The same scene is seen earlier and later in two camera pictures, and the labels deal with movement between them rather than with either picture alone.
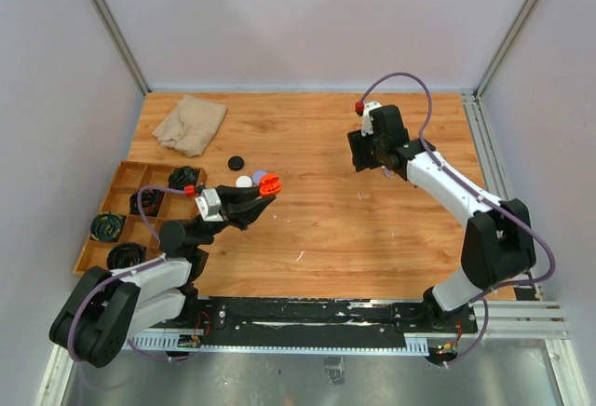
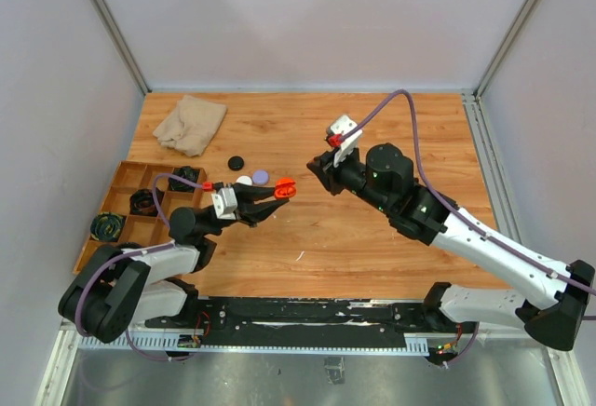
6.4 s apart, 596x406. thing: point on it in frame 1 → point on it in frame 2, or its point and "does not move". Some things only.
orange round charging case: [270, 184] → [285, 188]
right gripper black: [360, 158] → [328, 173]
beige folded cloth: [192, 127] does not move
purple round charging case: [257, 175] does not move
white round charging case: [244, 182] does not move
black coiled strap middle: [151, 200] does not move
